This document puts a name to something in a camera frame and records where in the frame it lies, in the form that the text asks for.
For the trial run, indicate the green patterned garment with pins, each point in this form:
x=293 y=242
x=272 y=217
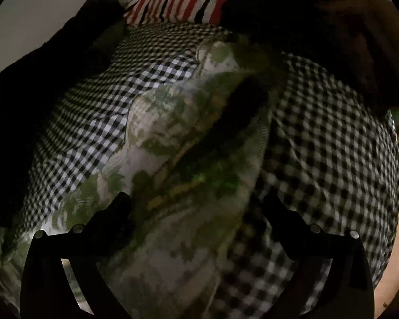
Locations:
x=173 y=133

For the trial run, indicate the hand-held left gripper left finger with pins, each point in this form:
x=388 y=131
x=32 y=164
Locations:
x=121 y=217

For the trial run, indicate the black white checkered bed sheet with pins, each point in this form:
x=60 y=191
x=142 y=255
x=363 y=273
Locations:
x=319 y=139

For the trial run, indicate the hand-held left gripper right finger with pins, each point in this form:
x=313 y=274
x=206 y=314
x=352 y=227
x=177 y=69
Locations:
x=272 y=216

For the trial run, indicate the dark cloth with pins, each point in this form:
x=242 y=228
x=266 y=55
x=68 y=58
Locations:
x=26 y=106
x=319 y=23

